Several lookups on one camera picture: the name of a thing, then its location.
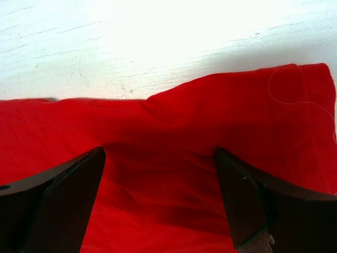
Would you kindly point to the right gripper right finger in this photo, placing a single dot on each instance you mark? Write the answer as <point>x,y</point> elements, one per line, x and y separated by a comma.
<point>267,214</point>

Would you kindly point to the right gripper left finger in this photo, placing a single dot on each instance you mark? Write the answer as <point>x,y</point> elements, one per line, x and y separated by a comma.
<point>50,211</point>

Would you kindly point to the red t shirt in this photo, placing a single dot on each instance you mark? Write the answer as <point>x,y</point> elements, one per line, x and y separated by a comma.
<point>159,191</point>

